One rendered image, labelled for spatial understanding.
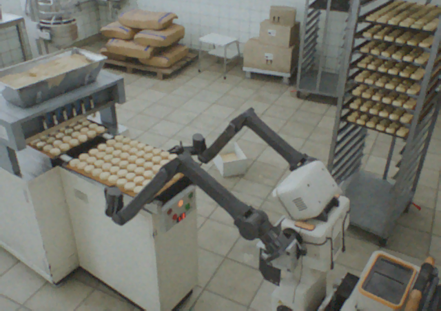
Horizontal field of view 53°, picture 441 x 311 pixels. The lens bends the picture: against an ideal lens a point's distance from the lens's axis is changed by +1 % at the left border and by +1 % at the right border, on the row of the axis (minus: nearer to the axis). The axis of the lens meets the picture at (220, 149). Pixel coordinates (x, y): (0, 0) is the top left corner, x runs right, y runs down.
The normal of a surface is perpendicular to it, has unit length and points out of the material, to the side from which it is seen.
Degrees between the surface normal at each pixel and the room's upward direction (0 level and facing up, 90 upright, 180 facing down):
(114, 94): 90
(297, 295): 90
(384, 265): 1
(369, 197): 0
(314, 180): 47
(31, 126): 90
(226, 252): 0
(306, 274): 90
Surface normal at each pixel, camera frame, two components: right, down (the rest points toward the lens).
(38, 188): 0.81, 0.31
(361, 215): 0.01, -0.85
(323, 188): 0.60, -0.36
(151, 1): -0.45, 0.46
